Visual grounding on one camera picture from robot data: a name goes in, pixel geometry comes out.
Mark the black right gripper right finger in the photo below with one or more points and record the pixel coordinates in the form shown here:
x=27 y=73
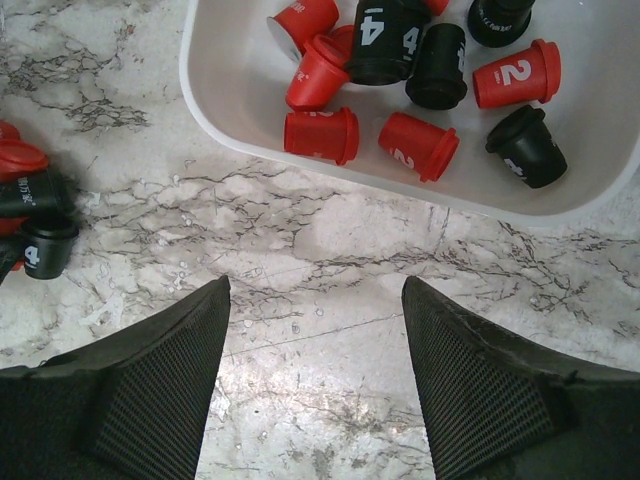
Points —
x=499 y=406

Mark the black capsule basket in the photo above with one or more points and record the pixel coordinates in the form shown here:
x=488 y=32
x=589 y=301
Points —
x=437 y=81

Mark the black coffee capsule number four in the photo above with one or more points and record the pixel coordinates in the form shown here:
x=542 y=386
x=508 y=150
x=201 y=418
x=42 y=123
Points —
x=48 y=244

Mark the red capsule number two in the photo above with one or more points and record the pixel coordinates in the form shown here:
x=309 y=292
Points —
x=533 y=74

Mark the black coffee capsule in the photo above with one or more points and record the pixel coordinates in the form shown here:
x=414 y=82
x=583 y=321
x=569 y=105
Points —
x=526 y=146
x=43 y=191

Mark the black coffee capsule bottom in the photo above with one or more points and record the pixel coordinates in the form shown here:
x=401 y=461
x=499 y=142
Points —
x=526 y=146

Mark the white plastic storage basket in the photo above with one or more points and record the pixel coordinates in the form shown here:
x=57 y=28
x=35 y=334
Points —
x=234 y=78

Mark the black coffee capsule left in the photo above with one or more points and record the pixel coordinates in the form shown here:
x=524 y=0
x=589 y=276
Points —
x=43 y=191

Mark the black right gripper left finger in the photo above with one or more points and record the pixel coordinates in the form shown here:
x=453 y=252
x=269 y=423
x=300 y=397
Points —
x=132 y=405

